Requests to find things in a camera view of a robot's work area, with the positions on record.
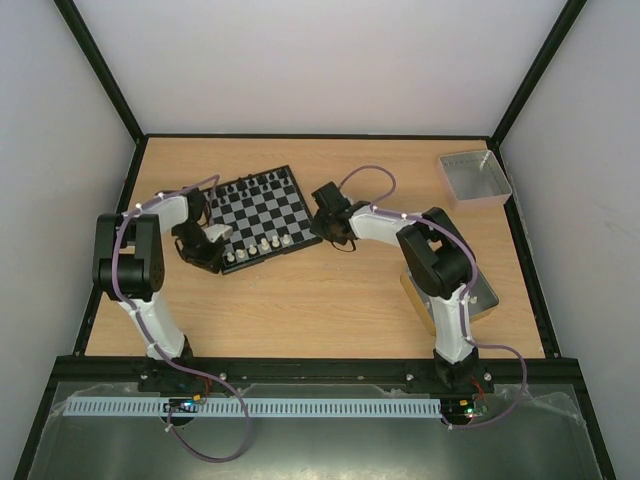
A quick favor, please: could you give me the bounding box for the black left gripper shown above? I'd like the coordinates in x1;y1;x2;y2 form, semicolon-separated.
174;222;227;273

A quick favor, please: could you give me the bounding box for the black white chess board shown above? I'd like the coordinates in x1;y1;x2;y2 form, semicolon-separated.
207;165;321;274

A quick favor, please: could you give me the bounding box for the yellow metal tin box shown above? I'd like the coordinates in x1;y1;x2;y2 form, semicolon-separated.
400;269;499;337

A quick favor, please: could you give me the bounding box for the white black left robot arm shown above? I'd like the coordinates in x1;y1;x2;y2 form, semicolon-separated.
92;188;233;360

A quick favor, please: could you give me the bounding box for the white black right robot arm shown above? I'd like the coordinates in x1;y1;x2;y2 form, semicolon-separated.
311;199;478;392

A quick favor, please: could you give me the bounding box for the empty metal tin lid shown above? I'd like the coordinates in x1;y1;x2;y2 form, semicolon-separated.
436;149;513;210

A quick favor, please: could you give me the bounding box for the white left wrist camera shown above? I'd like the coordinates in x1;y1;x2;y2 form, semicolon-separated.
204;224;233;243

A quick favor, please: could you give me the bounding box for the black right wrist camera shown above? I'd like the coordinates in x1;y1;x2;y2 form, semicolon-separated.
312;182;351;214

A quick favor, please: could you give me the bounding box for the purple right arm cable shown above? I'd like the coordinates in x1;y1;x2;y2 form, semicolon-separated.
340;165;526;431

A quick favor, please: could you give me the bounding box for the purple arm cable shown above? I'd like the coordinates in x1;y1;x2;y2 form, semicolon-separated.
112;173;251;462
340;165;526;431

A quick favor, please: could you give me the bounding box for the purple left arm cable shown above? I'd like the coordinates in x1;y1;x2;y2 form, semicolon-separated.
112;173;251;462

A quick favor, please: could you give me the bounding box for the white slotted cable duct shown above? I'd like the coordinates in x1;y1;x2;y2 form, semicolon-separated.
63;397;441;419

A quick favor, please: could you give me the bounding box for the black aluminium frame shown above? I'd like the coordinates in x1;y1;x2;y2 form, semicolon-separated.
9;0;617;480

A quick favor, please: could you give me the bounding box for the metal base plate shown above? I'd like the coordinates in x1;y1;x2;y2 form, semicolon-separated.
28;383;600;479

